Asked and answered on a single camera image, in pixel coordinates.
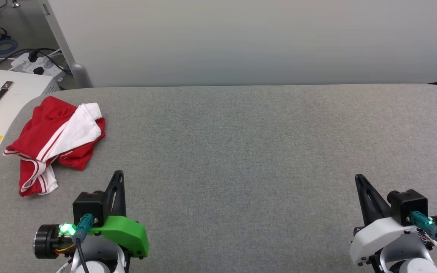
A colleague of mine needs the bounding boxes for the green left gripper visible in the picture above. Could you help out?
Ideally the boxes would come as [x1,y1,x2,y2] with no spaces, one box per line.
[34,170,149,260]

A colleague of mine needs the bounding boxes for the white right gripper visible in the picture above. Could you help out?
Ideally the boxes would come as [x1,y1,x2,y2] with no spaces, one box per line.
[349,174,437,266]

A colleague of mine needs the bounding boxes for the red and white sports shorts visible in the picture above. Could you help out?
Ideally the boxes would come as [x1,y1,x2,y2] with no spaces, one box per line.
[3,96,106,198]

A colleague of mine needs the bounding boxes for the grey partition foot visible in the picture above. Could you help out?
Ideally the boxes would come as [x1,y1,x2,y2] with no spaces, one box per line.
[71,63,93,88]

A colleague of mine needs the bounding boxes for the white power supply box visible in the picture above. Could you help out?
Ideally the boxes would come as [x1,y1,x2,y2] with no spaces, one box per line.
[0,68,60,173]

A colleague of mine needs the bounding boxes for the white power strip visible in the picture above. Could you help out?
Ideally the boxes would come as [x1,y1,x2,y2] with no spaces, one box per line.
[11,51,67,82]

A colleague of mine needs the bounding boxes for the white partition panel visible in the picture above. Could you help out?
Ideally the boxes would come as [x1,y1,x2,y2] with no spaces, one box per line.
[42,0,437,88]

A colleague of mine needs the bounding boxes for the left camera cable teal connector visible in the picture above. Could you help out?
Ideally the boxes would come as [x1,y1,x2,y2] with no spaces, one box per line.
[72,213,97,273]

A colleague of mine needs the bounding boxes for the camera cable teal connector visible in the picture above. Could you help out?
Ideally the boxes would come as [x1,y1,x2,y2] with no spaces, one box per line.
[72,213,97,273]
[410,212,437,266]

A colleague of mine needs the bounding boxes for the right camera cable teal connector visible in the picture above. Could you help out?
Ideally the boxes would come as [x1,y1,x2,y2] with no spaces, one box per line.
[410,212,437,266]

